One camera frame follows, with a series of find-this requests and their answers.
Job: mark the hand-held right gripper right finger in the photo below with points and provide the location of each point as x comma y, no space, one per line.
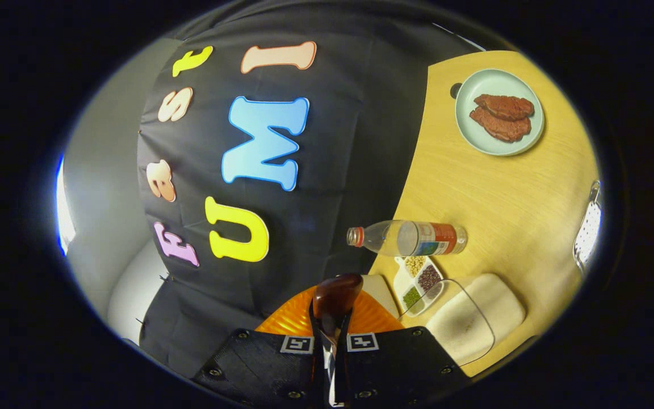
401,363

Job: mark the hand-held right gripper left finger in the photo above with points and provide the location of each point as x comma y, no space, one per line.
259,363

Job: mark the dark wooden spoon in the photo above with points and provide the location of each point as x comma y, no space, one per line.
335,295

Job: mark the white divided bean dish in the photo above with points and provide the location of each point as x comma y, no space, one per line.
418,284

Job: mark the clear plastic water bottle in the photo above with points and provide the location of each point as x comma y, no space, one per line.
412,238

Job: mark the black backdrop cloth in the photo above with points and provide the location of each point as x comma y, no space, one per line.
349,142

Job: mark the light green plate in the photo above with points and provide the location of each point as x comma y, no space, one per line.
474,139

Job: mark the large ceiling light panel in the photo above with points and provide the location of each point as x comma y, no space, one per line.
65,216

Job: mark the red meat slice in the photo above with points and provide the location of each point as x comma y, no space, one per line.
506,106
497,130

